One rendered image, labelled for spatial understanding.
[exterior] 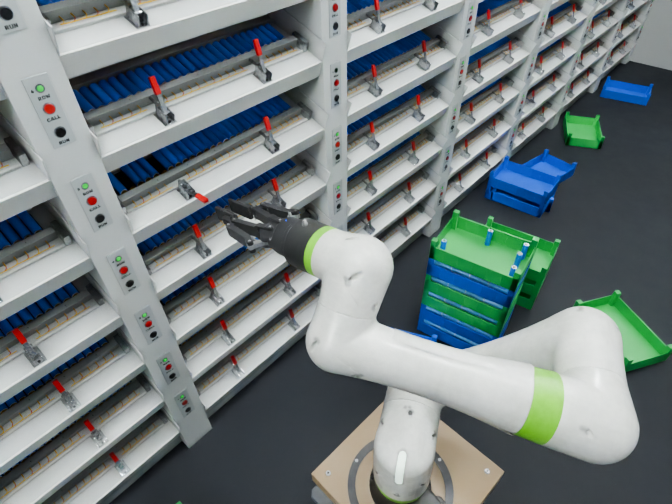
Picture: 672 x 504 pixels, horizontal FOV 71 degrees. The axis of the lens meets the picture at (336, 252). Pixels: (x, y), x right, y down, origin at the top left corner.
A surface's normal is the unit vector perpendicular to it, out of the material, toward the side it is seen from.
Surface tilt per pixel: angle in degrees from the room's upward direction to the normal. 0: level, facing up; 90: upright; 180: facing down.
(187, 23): 110
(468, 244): 0
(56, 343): 20
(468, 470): 2
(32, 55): 90
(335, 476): 2
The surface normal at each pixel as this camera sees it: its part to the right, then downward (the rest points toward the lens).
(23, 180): 0.23, -0.54
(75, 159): 0.74, 0.45
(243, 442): -0.02, -0.73
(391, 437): -0.27, -0.73
